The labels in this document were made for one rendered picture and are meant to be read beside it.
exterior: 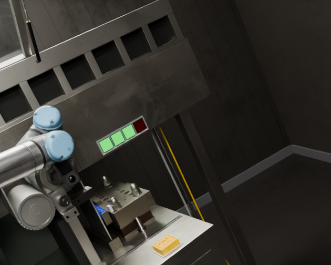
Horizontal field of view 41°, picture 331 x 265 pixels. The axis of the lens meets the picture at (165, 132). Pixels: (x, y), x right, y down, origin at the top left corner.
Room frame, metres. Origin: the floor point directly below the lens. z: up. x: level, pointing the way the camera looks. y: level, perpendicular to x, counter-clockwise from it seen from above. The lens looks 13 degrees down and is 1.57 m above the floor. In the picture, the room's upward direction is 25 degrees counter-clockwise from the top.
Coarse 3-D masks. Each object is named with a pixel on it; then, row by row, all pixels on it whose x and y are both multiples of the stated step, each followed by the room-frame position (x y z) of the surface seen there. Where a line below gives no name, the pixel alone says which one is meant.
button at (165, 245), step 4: (164, 236) 1.39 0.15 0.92; (168, 236) 1.38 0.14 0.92; (172, 236) 1.36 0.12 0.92; (160, 240) 1.37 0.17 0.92; (164, 240) 1.36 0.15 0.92; (168, 240) 1.35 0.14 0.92; (172, 240) 1.33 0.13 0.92; (176, 240) 1.33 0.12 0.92; (156, 244) 1.36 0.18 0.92; (160, 244) 1.34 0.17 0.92; (164, 244) 1.33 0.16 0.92; (168, 244) 1.32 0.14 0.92; (172, 244) 1.32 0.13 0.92; (176, 244) 1.33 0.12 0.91; (156, 248) 1.34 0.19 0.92; (160, 248) 1.32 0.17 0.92; (164, 248) 1.31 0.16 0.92; (168, 248) 1.32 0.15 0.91; (172, 248) 1.32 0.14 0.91; (160, 252) 1.32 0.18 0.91; (164, 252) 1.31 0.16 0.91
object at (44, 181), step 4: (44, 168) 1.48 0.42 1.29; (40, 172) 1.47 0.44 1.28; (44, 172) 1.47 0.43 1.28; (40, 176) 1.47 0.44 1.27; (44, 176) 1.47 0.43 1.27; (44, 180) 1.47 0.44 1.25; (44, 184) 1.47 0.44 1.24; (48, 184) 1.47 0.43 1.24; (52, 184) 1.49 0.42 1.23; (64, 184) 1.49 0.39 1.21; (48, 188) 1.47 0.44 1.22; (52, 188) 1.47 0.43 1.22; (56, 188) 1.48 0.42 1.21; (64, 188) 1.49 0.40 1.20
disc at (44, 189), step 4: (76, 168) 1.53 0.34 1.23; (36, 172) 1.48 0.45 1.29; (36, 176) 1.47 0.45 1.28; (36, 180) 1.47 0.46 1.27; (40, 180) 1.47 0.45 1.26; (40, 184) 1.47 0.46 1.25; (40, 188) 1.47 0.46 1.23; (44, 188) 1.47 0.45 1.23; (68, 188) 1.50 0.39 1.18; (48, 192) 1.48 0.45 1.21
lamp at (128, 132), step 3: (129, 126) 1.97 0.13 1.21; (123, 129) 1.96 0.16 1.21; (126, 129) 1.96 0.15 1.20; (129, 129) 1.97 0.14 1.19; (132, 129) 1.97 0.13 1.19; (123, 132) 1.95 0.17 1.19; (126, 132) 1.96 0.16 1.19; (129, 132) 1.96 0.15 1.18; (132, 132) 1.97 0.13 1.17; (126, 135) 1.96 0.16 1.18; (129, 135) 1.96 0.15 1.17; (132, 135) 1.97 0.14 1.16; (126, 138) 1.95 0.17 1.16
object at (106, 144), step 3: (108, 138) 1.92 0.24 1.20; (102, 141) 1.91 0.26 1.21; (105, 141) 1.91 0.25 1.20; (108, 141) 1.92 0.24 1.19; (102, 144) 1.91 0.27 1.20; (105, 144) 1.91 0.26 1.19; (108, 144) 1.92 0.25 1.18; (111, 144) 1.92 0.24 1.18; (102, 147) 1.90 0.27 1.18; (105, 147) 1.91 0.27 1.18; (108, 147) 1.91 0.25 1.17; (111, 147) 1.92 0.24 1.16; (105, 150) 1.91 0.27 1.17
